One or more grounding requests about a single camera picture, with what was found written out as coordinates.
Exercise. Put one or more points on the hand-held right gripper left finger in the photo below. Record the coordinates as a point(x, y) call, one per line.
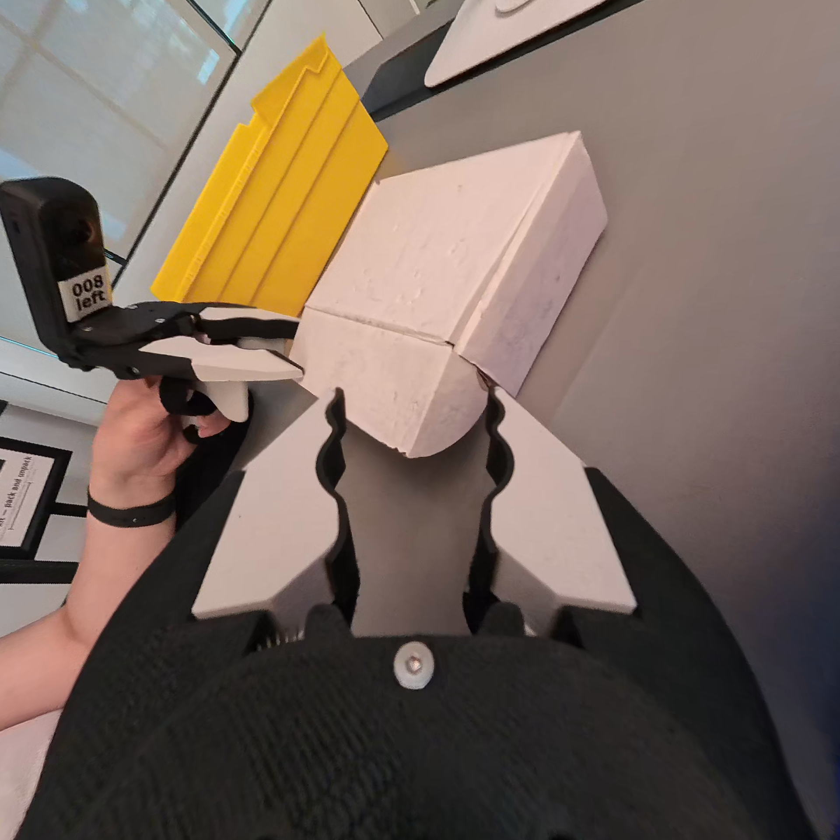
point(269, 525)

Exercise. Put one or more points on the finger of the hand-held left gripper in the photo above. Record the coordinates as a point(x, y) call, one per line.
point(256, 328)
point(223, 361)

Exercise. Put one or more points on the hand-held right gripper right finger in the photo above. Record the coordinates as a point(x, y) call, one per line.
point(558, 525)

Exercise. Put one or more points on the white cardboard box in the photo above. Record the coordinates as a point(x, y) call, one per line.
point(453, 262)

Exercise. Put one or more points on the person's left forearm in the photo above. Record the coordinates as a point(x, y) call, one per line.
point(85, 590)

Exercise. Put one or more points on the person's left hand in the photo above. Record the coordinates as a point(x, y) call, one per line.
point(138, 439)

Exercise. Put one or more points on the yellow plastic bin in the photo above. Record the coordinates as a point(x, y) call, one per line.
point(282, 197)

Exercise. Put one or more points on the black wristband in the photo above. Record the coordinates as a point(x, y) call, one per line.
point(131, 510)

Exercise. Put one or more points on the black framed paper sign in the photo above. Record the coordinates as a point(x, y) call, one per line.
point(26, 492)

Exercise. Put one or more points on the white flat board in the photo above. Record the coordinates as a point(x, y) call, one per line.
point(499, 33)

